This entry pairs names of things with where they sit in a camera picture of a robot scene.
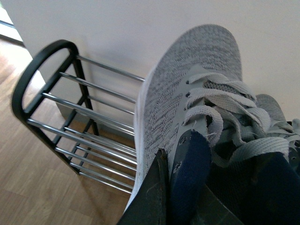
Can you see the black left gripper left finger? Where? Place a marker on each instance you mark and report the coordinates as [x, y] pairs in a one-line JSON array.
[[149, 207]]

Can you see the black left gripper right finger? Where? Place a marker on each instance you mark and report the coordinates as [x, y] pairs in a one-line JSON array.
[[210, 211]]

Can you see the grey knit sneaker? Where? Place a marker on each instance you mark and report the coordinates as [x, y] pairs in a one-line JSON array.
[[280, 127], [195, 106]]

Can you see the black metal shoe rack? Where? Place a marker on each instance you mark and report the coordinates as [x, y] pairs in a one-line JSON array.
[[82, 110]]

